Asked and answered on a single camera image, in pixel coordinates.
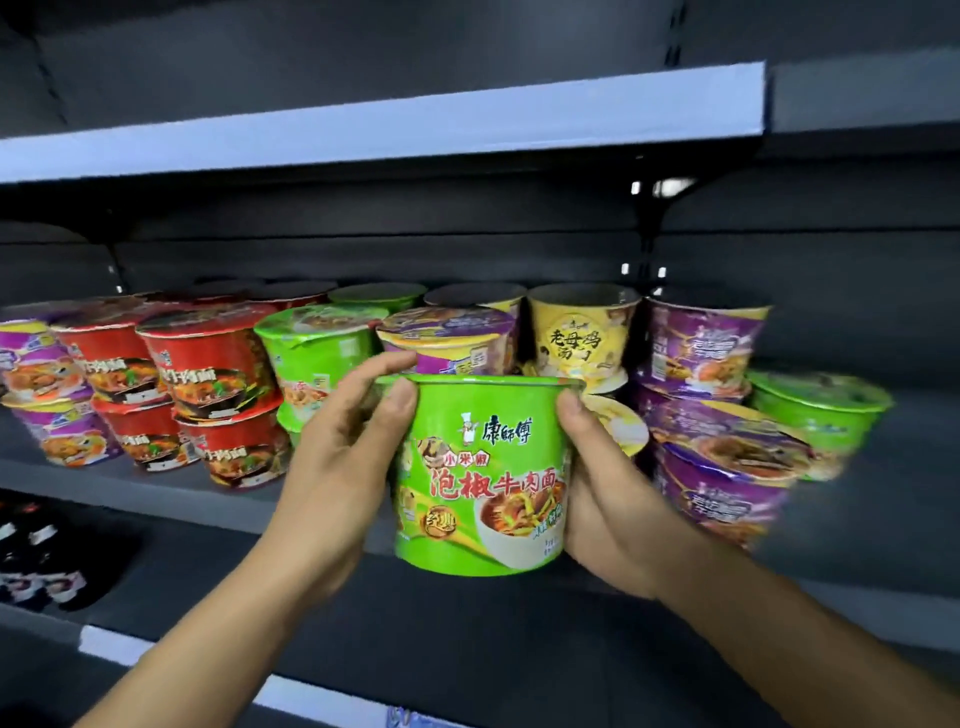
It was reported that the row of dark glass bottles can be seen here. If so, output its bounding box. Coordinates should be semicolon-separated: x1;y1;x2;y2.
0;494;145;614

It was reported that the blue price tag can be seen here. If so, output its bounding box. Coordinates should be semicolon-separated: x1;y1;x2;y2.
385;704;468;728

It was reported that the person's right hand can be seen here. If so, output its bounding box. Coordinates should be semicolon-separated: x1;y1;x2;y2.
556;389;721;601

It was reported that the person's right forearm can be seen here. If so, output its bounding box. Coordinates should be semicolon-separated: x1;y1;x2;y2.
656;539;960;728

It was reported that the person's left forearm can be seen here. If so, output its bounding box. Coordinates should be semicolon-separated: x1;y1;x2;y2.
74;539;339;728

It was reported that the dark metal store shelving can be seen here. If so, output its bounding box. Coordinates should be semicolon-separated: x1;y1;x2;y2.
0;0;960;728

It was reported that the person's left hand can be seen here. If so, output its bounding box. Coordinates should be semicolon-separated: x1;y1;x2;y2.
258;350;420;601

